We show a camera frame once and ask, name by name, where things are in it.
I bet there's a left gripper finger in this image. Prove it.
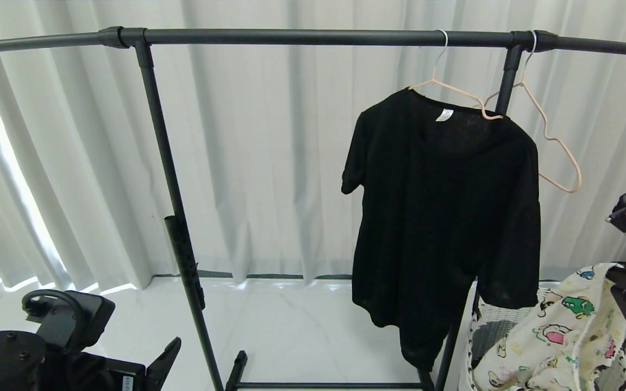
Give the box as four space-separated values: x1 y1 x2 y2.
147 337 182 391

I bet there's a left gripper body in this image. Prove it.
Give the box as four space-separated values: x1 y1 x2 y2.
47 350 148 391

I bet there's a cream printed garment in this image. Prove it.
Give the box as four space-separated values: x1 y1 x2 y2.
473 263 626 391

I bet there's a pink clothes hanger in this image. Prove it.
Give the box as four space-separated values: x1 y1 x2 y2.
473 30 583 194
408 30 504 121

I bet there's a white laundry basket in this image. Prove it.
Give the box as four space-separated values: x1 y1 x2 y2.
459 281 626 391

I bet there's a black clothes rack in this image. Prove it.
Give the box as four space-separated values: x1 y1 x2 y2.
0 26 626 391

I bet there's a black t-shirt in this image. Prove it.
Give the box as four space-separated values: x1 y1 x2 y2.
341 88 542 373

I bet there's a white curtain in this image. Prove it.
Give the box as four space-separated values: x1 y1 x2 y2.
0 0 626 292

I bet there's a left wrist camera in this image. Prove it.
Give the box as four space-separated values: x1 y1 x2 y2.
22 289 116 355

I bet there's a black cable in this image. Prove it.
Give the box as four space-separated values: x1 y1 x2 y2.
22 289 87 327

